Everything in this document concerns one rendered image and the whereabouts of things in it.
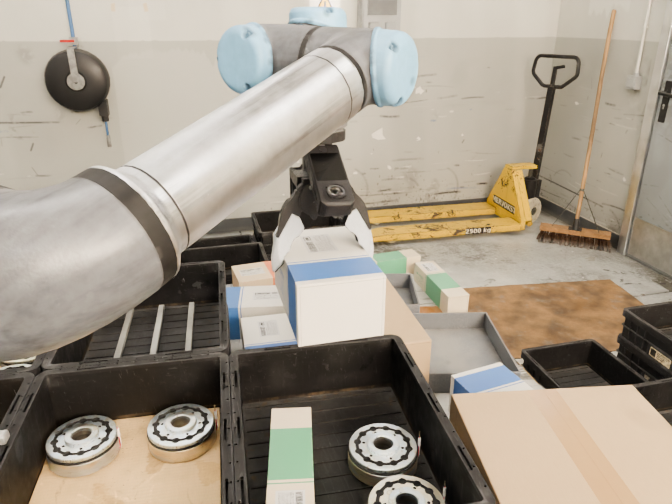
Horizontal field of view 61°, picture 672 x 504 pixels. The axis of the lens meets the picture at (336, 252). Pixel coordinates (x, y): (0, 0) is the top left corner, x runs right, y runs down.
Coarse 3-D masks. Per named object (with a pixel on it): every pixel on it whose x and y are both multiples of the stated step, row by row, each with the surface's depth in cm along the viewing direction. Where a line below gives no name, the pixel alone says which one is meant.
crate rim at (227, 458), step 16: (64, 368) 91; (80, 368) 91; (96, 368) 91; (112, 368) 91; (128, 368) 92; (224, 368) 91; (32, 384) 87; (224, 384) 89; (32, 400) 83; (224, 400) 83; (16, 416) 80; (224, 416) 80; (16, 432) 77; (224, 432) 79; (0, 448) 74; (224, 448) 74; (0, 464) 71; (224, 464) 71; (224, 480) 69; (224, 496) 67
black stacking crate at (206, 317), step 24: (168, 288) 131; (192, 288) 132; (216, 288) 133; (144, 312) 130; (168, 312) 130; (216, 312) 130; (96, 336) 120; (144, 336) 120; (168, 336) 120; (216, 336) 120; (72, 360) 104
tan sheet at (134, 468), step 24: (216, 408) 97; (120, 432) 92; (144, 432) 92; (216, 432) 92; (120, 456) 87; (144, 456) 87; (216, 456) 87; (48, 480) 82; (72, 480) 82; (96, 480) 82; (120, 480) 82; (144, 480) 82; (168, 480) 82; (192, 480) 82; (216, 480) 82
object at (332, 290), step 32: (288, 256) 81; (320, 256) 81; (352, 256) 81; (288, 288) 79; (320, 288) 73; (352, 288) 74; (384, 288) 75; (320, 320) 75; (352, 320) 76; (384, 320) 77
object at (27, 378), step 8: (0, 376) 89; (8, 376) 89; (16, 376) 89; (24, 376) 89; (32, 376) 89; (24, 384) 87; (24, 392) 85; (16, 400) 84; (16, 408) 82; (8, 416) 80; (0, 424) 79; (8, 424) 79
